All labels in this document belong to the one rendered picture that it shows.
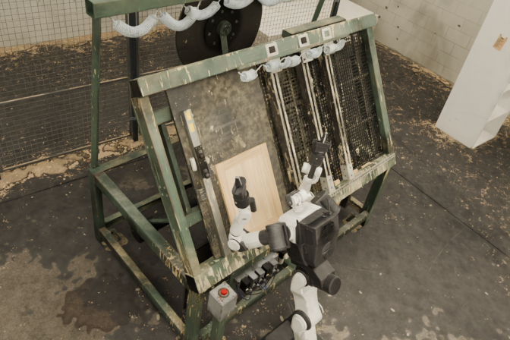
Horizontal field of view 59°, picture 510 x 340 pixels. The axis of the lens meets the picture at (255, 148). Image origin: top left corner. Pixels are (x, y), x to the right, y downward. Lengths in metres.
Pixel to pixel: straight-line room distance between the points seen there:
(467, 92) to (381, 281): 3.00
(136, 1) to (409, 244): 3.33
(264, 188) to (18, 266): 2.13
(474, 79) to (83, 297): 4.98
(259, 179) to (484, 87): 3.84
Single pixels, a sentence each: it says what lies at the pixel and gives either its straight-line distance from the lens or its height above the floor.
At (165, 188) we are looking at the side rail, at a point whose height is 1.39.
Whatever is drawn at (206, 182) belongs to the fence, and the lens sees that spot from 2.74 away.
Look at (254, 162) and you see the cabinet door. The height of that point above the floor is 1.29.
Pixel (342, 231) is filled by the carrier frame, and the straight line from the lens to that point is 4.29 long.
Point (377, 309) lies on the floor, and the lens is 4.11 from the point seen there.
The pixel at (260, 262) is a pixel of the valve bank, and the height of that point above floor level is 0.74.
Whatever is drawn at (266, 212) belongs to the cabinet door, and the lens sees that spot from 3.11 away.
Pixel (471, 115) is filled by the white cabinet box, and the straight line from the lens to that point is 6.38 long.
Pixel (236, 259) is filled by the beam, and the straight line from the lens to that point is 2.96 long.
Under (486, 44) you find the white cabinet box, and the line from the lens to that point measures 6.13.
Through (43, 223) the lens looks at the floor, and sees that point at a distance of 4.42.
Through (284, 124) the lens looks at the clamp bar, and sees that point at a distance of 3.09.
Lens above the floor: 3.18
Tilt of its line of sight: 37 degrees down
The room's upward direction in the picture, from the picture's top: 10 degrees clockwise
